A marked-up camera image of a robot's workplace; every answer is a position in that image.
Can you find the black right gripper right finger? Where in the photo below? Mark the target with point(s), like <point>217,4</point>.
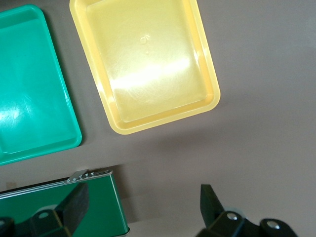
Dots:
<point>212,209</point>

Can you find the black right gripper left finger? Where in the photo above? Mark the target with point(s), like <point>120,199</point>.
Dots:
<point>71,209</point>

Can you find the green belt conveyor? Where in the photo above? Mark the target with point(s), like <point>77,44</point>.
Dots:
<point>98,197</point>

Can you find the green plastic tray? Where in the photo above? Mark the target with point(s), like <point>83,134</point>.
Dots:
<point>32,86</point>

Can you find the yellow plastic tray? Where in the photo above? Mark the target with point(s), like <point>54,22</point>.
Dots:
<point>148,61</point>

